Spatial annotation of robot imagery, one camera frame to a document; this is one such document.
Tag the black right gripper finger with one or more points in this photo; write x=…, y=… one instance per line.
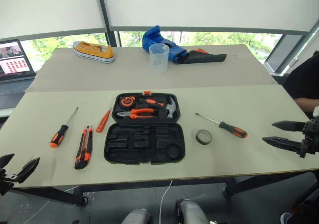
x=286, y=144
x=291, y=126

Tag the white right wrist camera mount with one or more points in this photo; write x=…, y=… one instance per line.
x=316, y=113

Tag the orange black utility knife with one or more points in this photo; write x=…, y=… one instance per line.
x=83, y=149

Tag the black folded cloth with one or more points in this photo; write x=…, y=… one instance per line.
x=204, y=58

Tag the large grey rounded shape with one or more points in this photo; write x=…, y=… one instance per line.
x=192, y=211

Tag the wide white roller blind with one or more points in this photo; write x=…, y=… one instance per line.
x=211, y=5

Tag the clear plastic measuring cup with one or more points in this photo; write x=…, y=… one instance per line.
x=159, y=59

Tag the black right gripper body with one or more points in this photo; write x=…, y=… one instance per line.
x=311, y=139

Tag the grey laptop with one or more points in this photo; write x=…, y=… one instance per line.
x=15, y=84

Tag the blue white shoe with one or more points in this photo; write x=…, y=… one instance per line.
x=285, y=219

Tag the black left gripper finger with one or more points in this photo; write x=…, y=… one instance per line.
x=28, y=169
x=6, y=159

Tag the black electrical tape roll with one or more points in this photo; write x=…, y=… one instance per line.
x=199, y=139

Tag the person in black shirt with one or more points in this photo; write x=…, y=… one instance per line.
x=305, y=82

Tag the grey window post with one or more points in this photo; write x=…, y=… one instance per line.
x=107, y=17

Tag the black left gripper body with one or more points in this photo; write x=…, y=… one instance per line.
x=6, y=181

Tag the small orange tester screwdriver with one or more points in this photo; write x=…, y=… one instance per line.
x=102, y=124

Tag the black plastic tool case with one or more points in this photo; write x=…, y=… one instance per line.
x=144, y=144

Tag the blue padded glove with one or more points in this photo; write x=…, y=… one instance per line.
x=152, y=38

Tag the narrow white roller blind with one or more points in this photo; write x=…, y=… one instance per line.
x=49, y=7

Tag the orange black tape measure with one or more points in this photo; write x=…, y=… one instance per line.
x=126, y=101

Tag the small grey rounded shape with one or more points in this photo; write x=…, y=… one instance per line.
x=135, y=216

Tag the orange item behind black cloth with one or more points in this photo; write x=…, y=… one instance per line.
x=201, y=51

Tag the yellow canvas sneaker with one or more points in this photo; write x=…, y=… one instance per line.
x=94, y=51

